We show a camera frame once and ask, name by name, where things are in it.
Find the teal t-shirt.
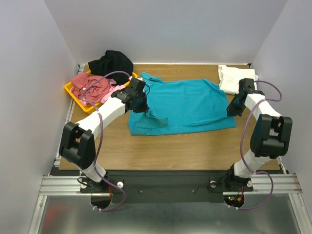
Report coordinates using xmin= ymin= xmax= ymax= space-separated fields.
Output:
xmin=128 ymin=72 xmax=236 ymax=136

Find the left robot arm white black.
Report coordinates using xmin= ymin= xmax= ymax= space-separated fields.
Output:
xmin=58 ymin=87 xmax=148 ymax=192

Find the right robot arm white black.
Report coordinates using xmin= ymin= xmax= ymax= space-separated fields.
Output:
xmin=224 ymin=92 xmax=293 ymax=190

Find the folded white t-shirt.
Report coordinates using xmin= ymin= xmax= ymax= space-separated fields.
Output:
xmin=218 ymin=65 xmax=258 ymax=95

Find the dusty rose t-shirt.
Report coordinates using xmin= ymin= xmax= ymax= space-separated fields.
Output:
xmin=70 ymin=72 xmax=116 ymax=108

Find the yellow plastic bin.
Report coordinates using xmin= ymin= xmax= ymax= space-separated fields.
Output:
xmin=64 ymin=71 xmax=137 ymax=114

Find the black t-shirt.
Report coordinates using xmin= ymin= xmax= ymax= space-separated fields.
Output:
xmin=88 ymin=50 xmax=134 ymax=85

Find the right silver knob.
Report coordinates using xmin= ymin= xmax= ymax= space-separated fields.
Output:
xmin=209 ymin=180 xmax=217 ymax=188

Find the silver knob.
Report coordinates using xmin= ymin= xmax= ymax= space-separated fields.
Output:
xmin=117 ymin=181 xmax=124 ymax=189
xmin=209 ymin=180 xmax=217 ymax=188

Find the left silver knob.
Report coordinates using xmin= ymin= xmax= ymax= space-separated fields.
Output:
xmin=117 ymin=181 xmax=124 ymax=189

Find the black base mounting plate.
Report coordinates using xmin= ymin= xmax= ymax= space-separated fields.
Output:
xmin=80 ymin=170 xmax=253 ymax=203

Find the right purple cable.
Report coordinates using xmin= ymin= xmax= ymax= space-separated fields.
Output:
xmin=228 ymin=80 xmax=283 ymax=211

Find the purple cable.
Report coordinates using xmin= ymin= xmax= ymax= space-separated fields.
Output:
xmin=80 ymin=70 xmax=137 ymax=213
xmin=228 ymin=80 xmax=283 ymax=211

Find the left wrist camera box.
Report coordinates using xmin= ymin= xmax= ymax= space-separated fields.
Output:
xmin=111 ymin=78 xmax=146 ymax=101

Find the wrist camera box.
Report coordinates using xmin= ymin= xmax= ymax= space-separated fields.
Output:
xmin=111 ymin=78 xmax=146 ymax=101
xmin=238 ymin=78 xmax=264 ymax=97

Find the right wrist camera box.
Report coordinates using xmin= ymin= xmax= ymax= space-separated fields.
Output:
xmin=238 ymin=78 xmax=264 ymax=97

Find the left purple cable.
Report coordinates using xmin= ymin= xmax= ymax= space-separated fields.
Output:
xmin=80 ymin=70 xmax=137 ymax=213

